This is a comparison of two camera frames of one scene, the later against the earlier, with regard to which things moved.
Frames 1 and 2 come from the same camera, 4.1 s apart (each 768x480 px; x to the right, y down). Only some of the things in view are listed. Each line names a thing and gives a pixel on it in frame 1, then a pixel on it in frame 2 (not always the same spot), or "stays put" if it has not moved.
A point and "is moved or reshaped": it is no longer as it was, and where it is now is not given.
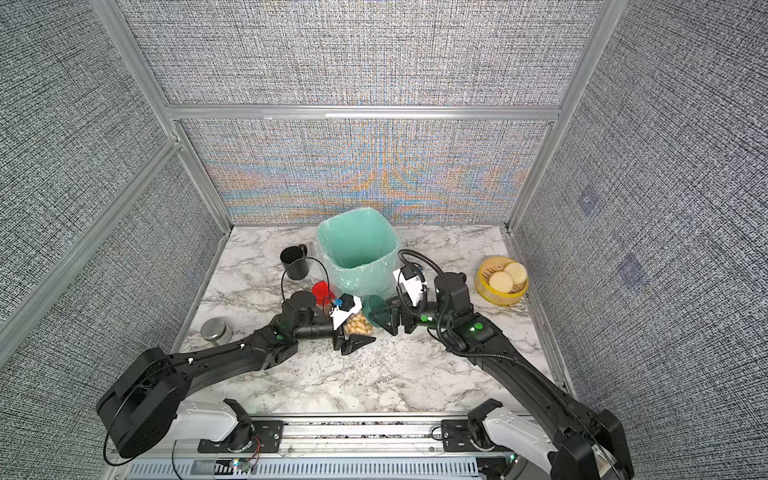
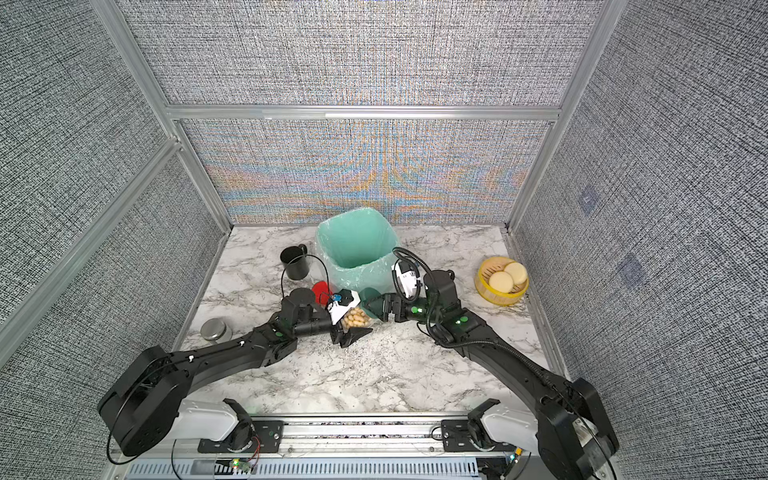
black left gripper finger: x=355 y=341 to x=353 y=334
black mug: x=294 y=261 stays put
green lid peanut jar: x=357 y=324 stays put
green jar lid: x=371 y=305 is moved or reshaped
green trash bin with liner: x=358 y=251 stays put
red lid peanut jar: x=322 y=295 stays put
